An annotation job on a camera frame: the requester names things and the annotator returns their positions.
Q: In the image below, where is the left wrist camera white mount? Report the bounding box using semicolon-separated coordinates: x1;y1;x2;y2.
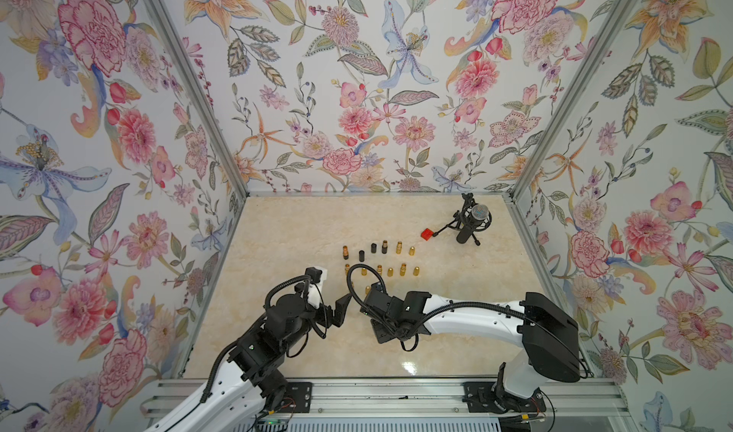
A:
305;267;328;309

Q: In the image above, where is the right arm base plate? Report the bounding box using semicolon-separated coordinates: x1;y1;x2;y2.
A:
462;382;547;415

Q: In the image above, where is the aluminium front rail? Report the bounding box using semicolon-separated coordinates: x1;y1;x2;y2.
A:
139;377;631;419

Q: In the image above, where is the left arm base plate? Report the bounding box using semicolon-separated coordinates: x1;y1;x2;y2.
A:
265;382;313;414

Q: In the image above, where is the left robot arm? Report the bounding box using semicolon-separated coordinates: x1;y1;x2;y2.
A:
148;275;351;431

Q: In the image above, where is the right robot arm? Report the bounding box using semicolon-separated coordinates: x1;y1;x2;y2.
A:
346;263;589;413

